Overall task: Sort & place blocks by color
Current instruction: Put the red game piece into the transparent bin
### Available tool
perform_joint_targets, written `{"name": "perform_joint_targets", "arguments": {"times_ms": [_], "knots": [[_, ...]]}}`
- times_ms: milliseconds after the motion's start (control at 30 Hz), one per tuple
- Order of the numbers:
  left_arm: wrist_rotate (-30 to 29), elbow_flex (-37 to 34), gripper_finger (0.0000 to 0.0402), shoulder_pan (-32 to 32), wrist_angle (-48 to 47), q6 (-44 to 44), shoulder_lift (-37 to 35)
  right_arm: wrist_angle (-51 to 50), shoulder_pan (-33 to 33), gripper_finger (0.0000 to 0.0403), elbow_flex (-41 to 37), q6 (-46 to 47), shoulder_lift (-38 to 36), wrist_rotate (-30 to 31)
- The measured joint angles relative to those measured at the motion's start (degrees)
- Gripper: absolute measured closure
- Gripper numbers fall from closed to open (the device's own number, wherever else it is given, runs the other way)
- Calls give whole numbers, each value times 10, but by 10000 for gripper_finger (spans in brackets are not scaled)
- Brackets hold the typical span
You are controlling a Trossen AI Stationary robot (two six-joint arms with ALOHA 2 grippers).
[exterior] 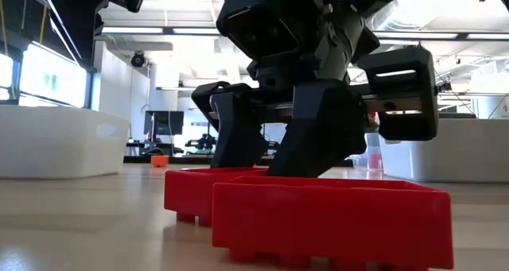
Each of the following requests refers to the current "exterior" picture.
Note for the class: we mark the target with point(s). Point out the silver ventilation duct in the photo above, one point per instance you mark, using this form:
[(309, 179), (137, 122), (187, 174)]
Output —
[(397, 18)]

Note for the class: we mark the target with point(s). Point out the orange toy brick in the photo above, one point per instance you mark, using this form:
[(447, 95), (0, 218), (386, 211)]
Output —
[(159, 161)]

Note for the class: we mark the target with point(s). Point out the black aluminium table frame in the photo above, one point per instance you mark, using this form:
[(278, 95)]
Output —
[(187, 159)]

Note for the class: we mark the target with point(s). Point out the red toy brick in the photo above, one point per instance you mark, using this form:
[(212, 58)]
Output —
[(187, 195), (330, 223), (375, 162)]

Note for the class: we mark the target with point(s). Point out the narrow window pane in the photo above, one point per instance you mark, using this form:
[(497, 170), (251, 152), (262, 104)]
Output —
[(5, 76)]

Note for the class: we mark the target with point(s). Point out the black flat device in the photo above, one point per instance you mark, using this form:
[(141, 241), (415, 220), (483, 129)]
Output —
[(457, 115)]

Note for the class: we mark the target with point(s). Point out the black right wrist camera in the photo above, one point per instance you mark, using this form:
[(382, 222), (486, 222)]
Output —
[(258, 32)]

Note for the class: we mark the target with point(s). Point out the white plastic bin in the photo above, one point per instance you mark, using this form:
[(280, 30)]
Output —
[(465, 156), (59, 144)]

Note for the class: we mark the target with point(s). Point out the dark background desk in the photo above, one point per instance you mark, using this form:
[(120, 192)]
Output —
[(159, 148)]

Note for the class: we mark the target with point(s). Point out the clear plastic bin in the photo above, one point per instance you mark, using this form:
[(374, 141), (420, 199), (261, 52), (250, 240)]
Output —
[(374, 144)]

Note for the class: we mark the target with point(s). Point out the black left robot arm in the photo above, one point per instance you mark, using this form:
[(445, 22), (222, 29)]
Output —
[(75, 20)]

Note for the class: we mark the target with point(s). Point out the black ceiling spotlight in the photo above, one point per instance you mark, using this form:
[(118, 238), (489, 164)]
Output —
[(138, 59)]

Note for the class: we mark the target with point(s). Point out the large window pane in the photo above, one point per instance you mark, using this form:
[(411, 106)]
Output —
[(51, 84)]

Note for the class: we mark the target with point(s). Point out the black bar with strip lights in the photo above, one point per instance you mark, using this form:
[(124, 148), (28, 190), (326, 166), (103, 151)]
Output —
[(167, 30)]

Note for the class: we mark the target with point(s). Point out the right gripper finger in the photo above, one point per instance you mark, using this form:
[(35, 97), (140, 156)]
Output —
[(326, 136), (238, 136)]

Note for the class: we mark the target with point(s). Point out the black monitor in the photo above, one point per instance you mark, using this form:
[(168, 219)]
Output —
[(164, 122)]

